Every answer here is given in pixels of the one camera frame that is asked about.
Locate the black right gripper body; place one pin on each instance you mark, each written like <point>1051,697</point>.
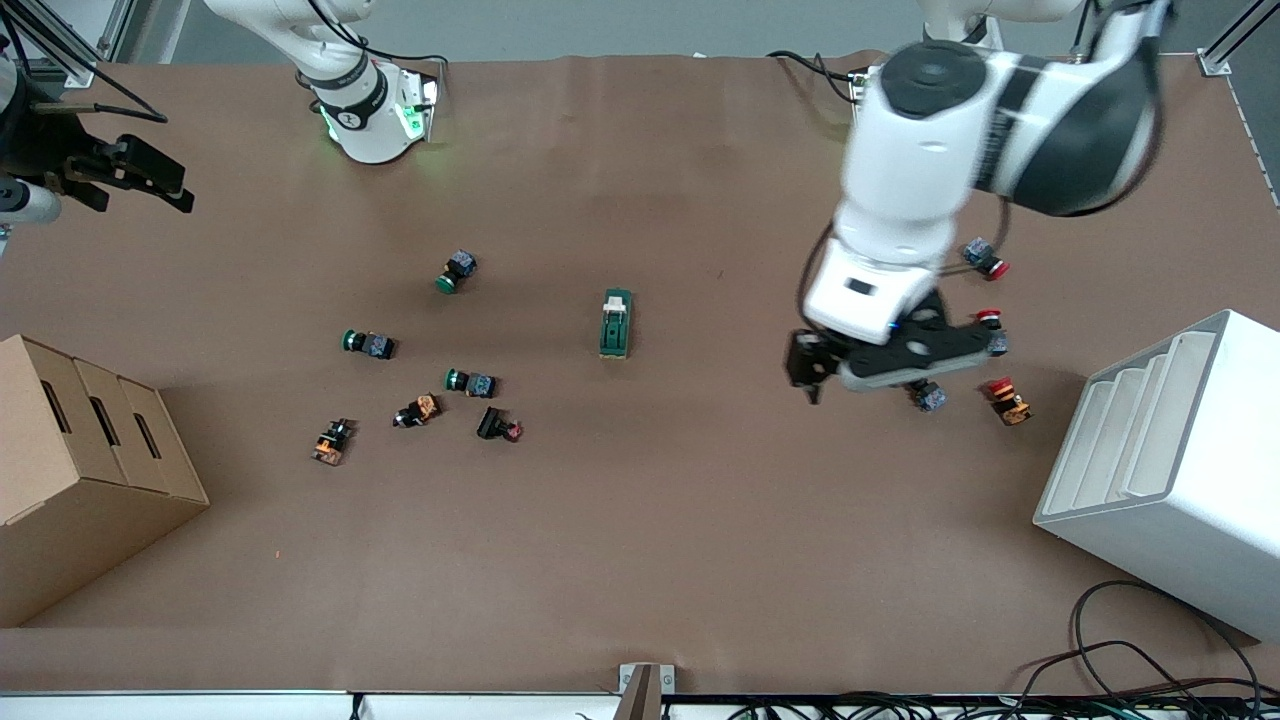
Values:
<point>42,150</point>

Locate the green load switch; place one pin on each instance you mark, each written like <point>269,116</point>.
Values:
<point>616,325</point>

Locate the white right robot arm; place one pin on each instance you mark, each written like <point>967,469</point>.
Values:
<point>360,110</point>

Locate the right arm base connector plate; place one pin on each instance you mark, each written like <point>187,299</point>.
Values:
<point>420,100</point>

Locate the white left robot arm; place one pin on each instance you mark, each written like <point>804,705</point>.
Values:
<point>920,150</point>

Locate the left arm base connector plate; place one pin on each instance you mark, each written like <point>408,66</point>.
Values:
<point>858,85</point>

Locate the red push button blue block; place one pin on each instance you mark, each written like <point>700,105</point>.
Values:
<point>932,398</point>
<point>990,317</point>
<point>986,260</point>

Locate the red push button orange block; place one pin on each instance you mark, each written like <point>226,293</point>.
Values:
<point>1009,401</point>

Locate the brown paper table cover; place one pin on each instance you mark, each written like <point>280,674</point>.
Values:
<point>700,520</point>

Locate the green push button blue block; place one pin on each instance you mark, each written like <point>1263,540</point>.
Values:
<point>458,271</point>
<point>370,344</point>
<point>472,383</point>

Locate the white stepped storage rack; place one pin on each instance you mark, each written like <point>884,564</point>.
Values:
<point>1190,500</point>

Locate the brown cardboard slotted box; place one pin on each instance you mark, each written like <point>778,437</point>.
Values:
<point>90,500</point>

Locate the black push button pink cap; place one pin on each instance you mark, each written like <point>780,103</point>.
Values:
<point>497,424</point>

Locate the black push button orange block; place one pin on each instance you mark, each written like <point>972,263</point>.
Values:
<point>333,442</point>
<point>418,411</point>

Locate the metal table edge bracket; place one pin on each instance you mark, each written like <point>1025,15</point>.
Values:
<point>645,685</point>

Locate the white table edge rail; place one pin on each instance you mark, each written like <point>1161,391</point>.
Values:
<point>200,705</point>

